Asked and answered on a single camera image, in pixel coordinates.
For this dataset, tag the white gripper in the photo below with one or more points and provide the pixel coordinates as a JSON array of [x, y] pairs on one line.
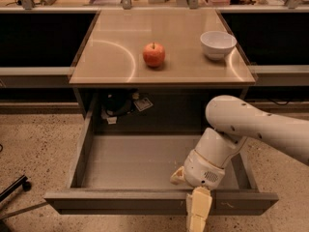
[[202, 171]]

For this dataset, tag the grey top drawer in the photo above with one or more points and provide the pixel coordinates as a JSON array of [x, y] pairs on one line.
[[125, 168]]

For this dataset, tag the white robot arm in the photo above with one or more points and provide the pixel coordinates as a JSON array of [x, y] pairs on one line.
[[232, 121]]

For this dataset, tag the black item inside drawer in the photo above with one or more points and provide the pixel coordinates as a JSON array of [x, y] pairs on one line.
[[116, 104]]

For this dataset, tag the grey drawer cabinet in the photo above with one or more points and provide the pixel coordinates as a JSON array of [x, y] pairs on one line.
[[112, 58]]

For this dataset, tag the white tag card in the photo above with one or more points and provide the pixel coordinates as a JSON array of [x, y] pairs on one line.
[[143, 104]]

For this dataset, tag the red apple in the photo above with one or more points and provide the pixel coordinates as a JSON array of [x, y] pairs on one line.
[[153, 54]]

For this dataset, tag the white bowl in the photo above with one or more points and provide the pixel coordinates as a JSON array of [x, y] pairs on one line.
[[216, 45]]

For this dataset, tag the black caster leg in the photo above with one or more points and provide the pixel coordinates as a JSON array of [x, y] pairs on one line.
[[22, 181]]

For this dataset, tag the metal rod with hook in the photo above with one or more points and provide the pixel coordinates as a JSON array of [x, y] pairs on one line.
[[24, 210]]

